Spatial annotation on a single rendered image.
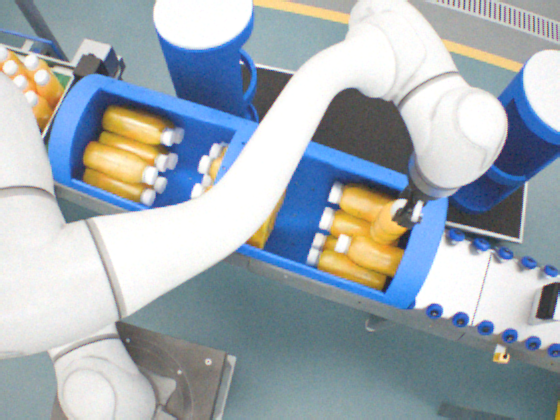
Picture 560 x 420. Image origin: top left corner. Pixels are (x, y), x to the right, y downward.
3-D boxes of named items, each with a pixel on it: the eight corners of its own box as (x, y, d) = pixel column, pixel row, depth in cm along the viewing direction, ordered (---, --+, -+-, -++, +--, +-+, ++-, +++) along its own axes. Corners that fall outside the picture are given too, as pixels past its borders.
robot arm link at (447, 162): (492, 175, 76) (448, 98, 79) (536, 136, 61) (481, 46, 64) (432, 205, 75) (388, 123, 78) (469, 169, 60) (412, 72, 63)
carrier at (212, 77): (212, 174, 226) (272, 137, 231) (182, 69, 142) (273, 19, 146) (177, 121, 232) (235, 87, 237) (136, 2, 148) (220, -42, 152)
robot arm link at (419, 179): (480, 142, 78) (467, 155, 83) (424, 119, 78) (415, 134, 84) (467, 197, 75) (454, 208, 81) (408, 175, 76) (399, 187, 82)
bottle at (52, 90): (75, 97, 153) (57, 71, 137) (64, 116, 152) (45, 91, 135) (58, 91, 154) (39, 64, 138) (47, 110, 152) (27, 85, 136)
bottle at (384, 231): (370, 214, 122) (385, 191, 106) (400, 217, 122) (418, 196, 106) (368, 244, 121) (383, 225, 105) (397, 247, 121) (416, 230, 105)
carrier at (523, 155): (445, 143, 232) (436, 205, 225) (522, 38, 147) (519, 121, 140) (503, 160, 231) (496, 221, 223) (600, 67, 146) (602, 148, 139)
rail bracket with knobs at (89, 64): (97, 100, 153) (88, 85, 143) (78, 94, 153) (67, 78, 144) (112, 72, 155) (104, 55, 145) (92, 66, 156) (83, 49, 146)
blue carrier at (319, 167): (392, 319, 132) (426, 296, 106) (69, 199, 139) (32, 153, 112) (423, 214, 142) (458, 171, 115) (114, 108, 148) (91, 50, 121)
